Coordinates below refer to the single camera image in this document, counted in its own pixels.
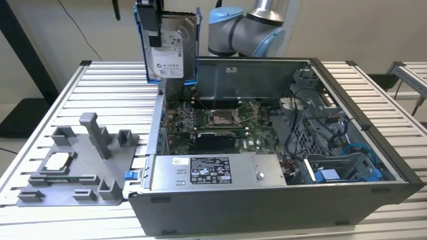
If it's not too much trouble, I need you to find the metal slat side table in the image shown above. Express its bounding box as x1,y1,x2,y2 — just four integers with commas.
389,61,427,98

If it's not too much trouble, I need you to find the black stand with base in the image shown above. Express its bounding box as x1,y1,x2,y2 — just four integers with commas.
0,0,62,139

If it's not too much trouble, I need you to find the looped black wire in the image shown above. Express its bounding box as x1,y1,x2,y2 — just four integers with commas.
305,116,356,149

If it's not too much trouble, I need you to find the blue disk carrier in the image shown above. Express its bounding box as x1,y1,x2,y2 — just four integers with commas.
315,168,384,185

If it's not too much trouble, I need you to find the silver metal bracket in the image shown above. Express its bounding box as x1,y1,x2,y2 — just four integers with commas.
279,97,306,111

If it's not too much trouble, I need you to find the grey perforated drive cage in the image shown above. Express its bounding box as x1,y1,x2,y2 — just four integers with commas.
269,82,369,161

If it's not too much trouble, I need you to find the silver power supply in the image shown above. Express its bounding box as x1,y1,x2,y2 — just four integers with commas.
150,153,289,190

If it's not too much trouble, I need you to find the blue wire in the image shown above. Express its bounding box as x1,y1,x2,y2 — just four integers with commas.
342,142,378,176

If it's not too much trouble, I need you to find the green RAM stick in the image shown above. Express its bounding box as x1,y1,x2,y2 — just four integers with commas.
43,175,99,184

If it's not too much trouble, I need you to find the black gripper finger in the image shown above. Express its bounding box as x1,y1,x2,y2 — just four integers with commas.
138,2,165,49

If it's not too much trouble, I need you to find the thin wire locking lever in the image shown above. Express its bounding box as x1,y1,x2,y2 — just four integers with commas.
193,96,211,111

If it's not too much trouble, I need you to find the CPU socket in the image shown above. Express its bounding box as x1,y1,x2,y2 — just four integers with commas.
209,108,242,126

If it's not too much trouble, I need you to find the metal socket cover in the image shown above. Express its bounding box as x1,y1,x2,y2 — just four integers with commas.
237,104,261,120

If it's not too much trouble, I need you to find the black open PC case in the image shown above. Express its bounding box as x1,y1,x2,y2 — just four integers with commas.
129,56,426,237

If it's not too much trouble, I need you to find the grey disk bay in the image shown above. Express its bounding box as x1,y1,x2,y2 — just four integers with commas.
299,151,385,185

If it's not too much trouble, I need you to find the hard disk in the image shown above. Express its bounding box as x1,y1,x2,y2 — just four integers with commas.
133,0,203,87

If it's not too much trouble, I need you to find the long black wire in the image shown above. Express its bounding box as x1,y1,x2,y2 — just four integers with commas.
285,87,310,158

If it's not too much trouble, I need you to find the thin grey cable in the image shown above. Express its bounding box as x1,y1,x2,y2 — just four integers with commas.
57,0,103,61

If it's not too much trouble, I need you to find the green motherboard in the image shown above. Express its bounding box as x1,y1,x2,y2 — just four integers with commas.
162,99,285,155

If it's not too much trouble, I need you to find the silver CPU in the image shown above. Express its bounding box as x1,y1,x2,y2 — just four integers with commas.
45,152,77,171

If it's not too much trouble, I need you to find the grey parts rack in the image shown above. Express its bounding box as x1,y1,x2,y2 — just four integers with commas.
15,112,142,208

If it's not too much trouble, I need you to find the thick black wrist cable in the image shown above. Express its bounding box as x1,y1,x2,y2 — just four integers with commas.
111,0,122,21

